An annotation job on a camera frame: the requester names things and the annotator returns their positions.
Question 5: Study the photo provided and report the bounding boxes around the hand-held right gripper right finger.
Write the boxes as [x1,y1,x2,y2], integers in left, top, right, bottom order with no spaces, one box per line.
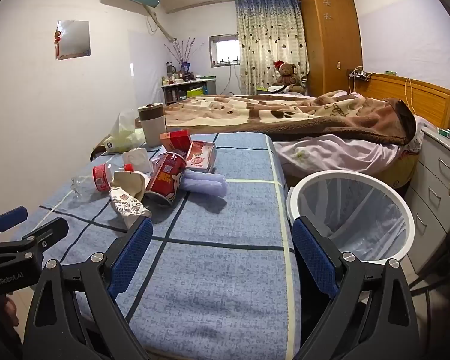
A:
[292,215,421,360]

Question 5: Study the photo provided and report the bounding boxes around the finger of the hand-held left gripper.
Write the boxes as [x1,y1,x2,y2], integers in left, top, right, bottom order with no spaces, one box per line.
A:
[0,206,29,244]
[0,217,69,257]

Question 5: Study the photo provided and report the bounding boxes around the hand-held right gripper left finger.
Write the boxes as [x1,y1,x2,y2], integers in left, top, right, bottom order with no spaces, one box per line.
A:
[22,215,154,360]

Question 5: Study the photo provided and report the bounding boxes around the clear bottle with red label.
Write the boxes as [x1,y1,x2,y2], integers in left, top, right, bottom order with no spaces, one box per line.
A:
[71,162,135,198]

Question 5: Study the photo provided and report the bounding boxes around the red printed can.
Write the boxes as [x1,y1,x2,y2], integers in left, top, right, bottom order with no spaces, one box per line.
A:
[144,152,188,207]

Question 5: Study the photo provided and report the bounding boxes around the white squeeze tube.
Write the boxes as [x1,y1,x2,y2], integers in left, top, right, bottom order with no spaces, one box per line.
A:
[121,147,153,175]

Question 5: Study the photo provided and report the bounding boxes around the white plastic bin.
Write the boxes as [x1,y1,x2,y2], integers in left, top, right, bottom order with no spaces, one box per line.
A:
[286,170,416,268]

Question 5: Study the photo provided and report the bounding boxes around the purple foam net sleeve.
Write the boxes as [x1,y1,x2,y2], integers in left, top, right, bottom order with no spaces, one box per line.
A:
[181,170,227,198]

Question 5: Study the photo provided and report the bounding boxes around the red and white box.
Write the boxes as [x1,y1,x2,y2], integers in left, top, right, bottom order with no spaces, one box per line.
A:
[185,140,218,173]

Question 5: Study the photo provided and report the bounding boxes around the orange and red box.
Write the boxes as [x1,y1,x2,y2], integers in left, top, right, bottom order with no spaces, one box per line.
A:
[160,129,193,153]

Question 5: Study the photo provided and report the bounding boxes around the blue plaid table cover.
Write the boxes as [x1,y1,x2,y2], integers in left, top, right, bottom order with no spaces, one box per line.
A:
[7,132,301,360]

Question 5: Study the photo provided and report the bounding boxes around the pink bedsheet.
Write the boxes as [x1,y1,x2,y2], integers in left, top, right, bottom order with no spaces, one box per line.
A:
[275,92,425,178]

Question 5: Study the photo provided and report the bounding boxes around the yellow tissue pack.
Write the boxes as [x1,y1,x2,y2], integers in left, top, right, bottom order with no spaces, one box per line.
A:
[103,109,148,154]

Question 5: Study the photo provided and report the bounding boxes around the yellow bed base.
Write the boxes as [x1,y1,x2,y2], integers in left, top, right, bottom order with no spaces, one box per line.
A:
[388,146,421,190]

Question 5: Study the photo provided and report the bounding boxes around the beige cup with brown band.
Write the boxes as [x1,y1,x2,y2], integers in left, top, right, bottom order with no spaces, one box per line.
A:
[137,103,168,148]

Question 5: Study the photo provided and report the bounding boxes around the brown paw print blanket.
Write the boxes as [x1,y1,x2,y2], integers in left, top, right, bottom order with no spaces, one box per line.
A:
[163,90,418,147]

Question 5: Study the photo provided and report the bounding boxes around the grey drawer cabinet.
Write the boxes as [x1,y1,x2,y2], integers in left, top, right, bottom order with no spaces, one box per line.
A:
[404,124,450,275]

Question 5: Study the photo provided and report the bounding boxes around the cluttered desk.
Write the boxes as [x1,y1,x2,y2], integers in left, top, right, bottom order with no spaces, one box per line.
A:
[161,71,217,106]

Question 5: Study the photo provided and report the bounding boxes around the teddy bear with red hat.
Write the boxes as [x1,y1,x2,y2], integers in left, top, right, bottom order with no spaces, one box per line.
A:
[272,60,300,88]

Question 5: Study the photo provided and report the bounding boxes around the power strip with chargers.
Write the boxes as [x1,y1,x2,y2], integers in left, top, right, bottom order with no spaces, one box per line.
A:
[346,67,372,82]

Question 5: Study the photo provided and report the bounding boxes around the wooden headboard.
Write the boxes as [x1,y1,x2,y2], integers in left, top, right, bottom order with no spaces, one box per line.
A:
[354,73,450,129]

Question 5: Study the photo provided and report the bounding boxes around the dried branches in vase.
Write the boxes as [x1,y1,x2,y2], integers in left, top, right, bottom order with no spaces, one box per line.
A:
[164,37,205,73]

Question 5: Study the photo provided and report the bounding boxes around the wooden wardrobe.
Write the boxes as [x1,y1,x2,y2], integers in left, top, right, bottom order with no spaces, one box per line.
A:
[300,0,363,97]

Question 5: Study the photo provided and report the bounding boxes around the heart print curtain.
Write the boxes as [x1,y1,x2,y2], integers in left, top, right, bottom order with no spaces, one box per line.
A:
[235,0,310,95]

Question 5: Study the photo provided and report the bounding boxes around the small window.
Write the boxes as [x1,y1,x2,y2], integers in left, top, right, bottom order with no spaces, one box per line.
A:
[209,35,241,67]

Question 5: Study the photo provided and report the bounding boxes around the wrapped air conditioner pipe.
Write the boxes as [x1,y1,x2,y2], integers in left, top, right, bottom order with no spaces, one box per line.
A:
[145,7,178,43]

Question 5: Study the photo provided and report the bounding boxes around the white wall panel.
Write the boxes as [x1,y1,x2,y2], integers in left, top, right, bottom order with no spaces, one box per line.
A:
[128,29,166,115]

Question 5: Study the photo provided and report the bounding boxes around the white charging cable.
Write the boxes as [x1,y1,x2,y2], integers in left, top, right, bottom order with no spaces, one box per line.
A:
[404,77,416,115]

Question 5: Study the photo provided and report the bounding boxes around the square wall mirror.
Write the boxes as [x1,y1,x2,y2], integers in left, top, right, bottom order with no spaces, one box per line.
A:
[55,20,92,61]

